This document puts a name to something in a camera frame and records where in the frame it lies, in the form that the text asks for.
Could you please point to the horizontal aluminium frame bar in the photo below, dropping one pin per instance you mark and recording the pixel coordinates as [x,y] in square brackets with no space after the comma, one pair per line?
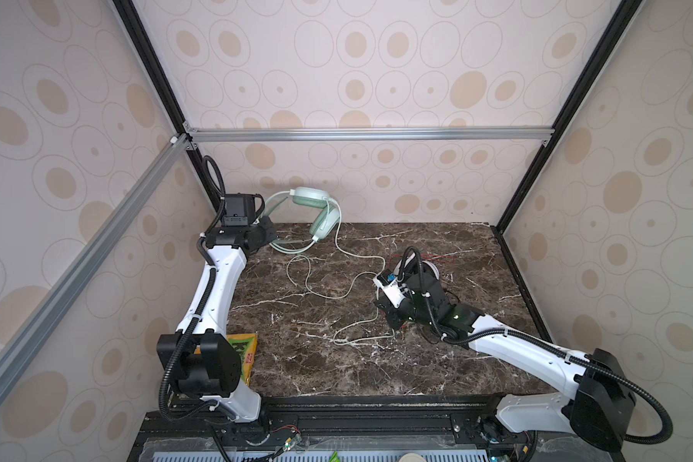
[386,134]

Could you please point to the white black red headphones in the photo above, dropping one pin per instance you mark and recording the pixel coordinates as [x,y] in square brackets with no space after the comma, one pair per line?
[429,270]

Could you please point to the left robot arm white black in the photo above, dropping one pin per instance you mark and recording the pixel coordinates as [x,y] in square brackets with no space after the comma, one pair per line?
[202,370]

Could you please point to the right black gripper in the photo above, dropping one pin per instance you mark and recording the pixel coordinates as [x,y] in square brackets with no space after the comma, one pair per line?
[388,311]

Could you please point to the left diagonal aluminium frame bar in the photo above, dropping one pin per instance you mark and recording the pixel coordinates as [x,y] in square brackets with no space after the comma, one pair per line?
[17,356]

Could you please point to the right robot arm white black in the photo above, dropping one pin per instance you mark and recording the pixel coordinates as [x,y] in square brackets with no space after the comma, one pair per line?
[592,397]

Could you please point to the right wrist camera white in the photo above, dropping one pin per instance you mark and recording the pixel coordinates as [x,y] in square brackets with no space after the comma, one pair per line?
[388,288]

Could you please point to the yellow green snack bag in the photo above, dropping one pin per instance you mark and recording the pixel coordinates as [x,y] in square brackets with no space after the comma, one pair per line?
[246,345]

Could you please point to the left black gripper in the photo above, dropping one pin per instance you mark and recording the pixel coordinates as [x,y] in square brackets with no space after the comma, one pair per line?
[271,231]

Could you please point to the mint green headphones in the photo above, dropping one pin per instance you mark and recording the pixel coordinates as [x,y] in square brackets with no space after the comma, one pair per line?
[325,211]

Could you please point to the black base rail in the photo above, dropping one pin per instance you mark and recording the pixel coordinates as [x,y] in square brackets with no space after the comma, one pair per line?
[451,421]

